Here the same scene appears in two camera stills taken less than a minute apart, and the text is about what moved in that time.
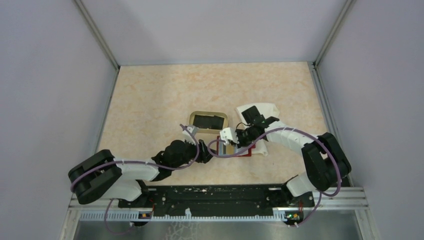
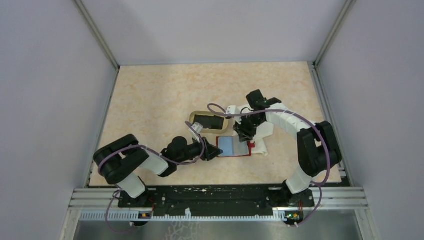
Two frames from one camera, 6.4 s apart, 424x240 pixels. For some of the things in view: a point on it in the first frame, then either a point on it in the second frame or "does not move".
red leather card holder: (223, 149) does not move
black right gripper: (241, 144) → (245, 134)
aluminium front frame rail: (337, 200) does not move
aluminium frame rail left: (89, 18) does not move
